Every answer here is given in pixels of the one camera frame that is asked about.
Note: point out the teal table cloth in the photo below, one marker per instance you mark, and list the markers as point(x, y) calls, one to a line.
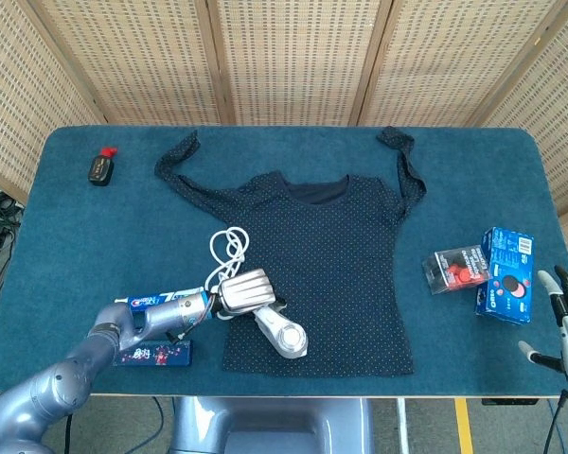
point(99, 236)

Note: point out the black table control panel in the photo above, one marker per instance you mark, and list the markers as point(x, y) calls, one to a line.
point(509, 402)

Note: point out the woven rattan folding screen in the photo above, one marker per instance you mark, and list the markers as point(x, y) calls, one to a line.
point(293, 57)

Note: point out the blue-grey robot torso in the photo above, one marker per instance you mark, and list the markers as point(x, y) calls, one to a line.
point(274, 425)

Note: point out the dark blue opera print box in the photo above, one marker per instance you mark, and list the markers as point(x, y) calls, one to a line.
point(156, 355)

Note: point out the left robot hand silver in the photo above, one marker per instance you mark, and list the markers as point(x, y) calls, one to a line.
point(246, 293)

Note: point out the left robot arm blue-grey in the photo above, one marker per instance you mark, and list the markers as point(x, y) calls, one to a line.
point(52, 392)

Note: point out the blue white toothpaste tube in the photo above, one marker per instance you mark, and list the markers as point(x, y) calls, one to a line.
point(144, 300)

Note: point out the white table leg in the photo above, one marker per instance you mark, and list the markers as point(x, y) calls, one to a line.
point(402, 425)

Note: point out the blue Oreo cookie box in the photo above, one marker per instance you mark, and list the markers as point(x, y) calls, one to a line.
point(506, 293)

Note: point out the clear plastic box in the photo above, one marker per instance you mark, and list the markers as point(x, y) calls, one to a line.
point(456, 274)

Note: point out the small black red device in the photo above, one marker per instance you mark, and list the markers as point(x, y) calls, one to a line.
point(99, 171)

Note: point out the navy blue dotted shirt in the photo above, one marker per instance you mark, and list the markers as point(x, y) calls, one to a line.
point(341, 265)

